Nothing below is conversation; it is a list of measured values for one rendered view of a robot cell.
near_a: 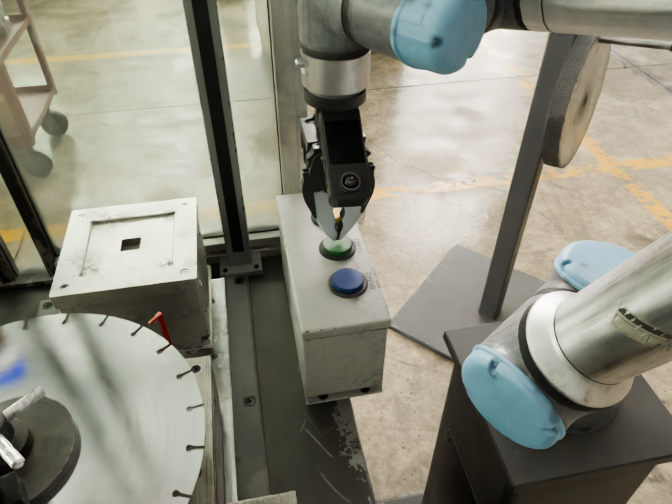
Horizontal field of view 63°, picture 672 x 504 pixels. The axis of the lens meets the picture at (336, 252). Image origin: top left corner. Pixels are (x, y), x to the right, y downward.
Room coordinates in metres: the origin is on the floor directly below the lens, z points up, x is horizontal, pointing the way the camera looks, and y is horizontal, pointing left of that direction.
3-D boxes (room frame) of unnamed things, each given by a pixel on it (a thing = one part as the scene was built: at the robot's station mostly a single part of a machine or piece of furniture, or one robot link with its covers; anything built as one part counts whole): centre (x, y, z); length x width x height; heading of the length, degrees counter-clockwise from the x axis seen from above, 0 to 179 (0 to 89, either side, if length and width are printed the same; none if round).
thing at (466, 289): (1.25, -0.52, 0.50); 0.50 x 0.50 x 1.00; 54
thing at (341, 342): (0.56, 0.01, 0.82); 0.28 x 0.11 x 0.15; 11
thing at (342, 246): (0.57, 0.00, 0.90); 0.04 x 0.04 x 0.02
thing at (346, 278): (0.50, -0.02, 0.90); 0.04 x 0.04 x 0.02
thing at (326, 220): (0.58, 0.02, 0.96); 0.06 x 0.03 x 0.09; 11
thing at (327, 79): (0.58, 0.00, 1.15); 0.08 x 0.08 x 0.05
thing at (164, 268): (0.58, 0.28, 0.82); 0.18 x 0.18 x 0.15; 11
